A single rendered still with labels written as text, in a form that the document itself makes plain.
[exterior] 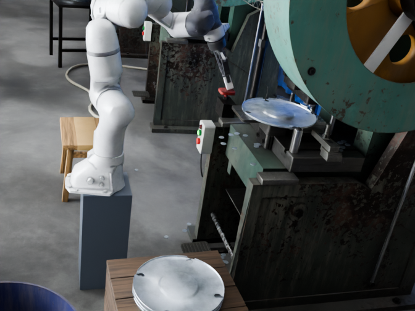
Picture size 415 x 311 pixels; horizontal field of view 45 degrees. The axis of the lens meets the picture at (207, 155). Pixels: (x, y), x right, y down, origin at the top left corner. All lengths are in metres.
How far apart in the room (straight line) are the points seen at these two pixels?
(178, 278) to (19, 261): 0.88
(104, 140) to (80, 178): 0.18
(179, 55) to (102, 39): 1.74
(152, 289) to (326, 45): 0.89
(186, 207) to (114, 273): 1.08
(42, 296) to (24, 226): 1.06
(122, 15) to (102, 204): 0.70
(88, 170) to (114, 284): 0.45
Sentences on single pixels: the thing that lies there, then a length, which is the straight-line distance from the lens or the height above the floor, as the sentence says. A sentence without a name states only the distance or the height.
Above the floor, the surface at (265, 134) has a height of 0.70.
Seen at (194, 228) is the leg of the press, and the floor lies 0.03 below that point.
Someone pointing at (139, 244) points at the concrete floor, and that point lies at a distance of 2.41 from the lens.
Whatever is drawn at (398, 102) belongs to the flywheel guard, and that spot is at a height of 1.02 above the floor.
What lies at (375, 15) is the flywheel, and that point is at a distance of 1.54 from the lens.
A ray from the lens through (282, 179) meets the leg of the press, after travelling 1.78.
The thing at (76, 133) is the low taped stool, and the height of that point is 0.33.
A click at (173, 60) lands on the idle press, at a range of 3.41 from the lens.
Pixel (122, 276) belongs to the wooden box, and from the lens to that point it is 1.70.
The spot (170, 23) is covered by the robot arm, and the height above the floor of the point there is 1.02.
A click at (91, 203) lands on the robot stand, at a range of 1.92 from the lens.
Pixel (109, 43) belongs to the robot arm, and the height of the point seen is 1.01.
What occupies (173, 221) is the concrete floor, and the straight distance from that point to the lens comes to 2.59.
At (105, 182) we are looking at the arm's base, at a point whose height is 0.49.
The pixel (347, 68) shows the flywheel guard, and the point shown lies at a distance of 1.45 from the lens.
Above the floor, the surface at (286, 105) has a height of 0.78.
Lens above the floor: 1.46
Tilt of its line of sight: 26 degrees down
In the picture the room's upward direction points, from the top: 9 degrees clockwise
